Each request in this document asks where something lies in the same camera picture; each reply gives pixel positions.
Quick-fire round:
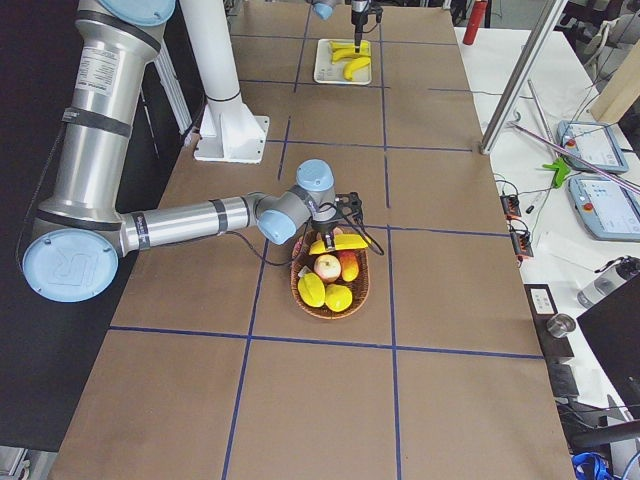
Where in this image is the orange red mango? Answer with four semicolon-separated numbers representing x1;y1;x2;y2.
338;250;360;282

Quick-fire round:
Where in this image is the red cylinder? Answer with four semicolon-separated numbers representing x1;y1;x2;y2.
462;0;489;45

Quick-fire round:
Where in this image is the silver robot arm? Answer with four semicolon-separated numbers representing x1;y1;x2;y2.
309;0;372;53
20;1;339;303

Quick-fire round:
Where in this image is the far blue teach pendant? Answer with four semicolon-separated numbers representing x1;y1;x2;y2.
557;120;629;174

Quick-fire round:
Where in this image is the green clamp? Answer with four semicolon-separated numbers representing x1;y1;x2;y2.
542;157;572;189

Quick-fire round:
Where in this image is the black camera cable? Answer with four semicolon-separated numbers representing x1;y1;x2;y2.
219;199;386;267

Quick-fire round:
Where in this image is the metal weight cylinder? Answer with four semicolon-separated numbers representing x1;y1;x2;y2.
545;313;577;339

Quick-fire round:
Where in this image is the black orange connector box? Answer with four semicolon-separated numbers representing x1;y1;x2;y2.
500;194;521;220
509;227;534;260

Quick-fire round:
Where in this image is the cream bear tray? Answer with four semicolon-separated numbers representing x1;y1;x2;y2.
313;39;372;85

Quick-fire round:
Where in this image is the pink green apple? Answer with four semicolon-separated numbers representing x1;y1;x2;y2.
314;254;342;283

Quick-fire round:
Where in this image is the long yellow banana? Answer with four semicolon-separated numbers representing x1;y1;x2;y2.
343;57;371;84

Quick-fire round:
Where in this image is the clear water bottle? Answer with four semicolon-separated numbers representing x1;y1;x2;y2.
577;256;639;309

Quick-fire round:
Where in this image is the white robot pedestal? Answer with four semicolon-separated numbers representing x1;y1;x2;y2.
180;0;270;164

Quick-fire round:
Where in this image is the blue teach pendant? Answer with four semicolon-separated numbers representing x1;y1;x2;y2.
568;175;639;242
557;120;629;174

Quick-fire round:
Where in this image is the curved yellow banana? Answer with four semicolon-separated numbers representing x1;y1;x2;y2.
309;234;369;255

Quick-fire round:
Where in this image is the near blue teach pendant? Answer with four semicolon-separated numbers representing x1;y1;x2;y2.
568;175;639;242

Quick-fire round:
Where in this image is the aluminium frame post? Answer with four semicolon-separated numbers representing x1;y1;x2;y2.
480;0;567;155

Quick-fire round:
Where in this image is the long metal grabber rod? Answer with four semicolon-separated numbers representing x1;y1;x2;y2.
510;110;640;192

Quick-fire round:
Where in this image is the small yellow banana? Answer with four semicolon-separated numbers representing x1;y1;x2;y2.
325;283;353;313

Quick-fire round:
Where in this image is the brown wicker basket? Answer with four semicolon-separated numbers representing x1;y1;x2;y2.
290;233;369;320

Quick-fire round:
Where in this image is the yellow star fruit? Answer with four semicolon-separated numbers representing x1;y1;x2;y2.
297;272;326;308

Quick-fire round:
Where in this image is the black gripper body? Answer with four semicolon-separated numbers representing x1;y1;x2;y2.
351;0;370;33
311;204;339;239

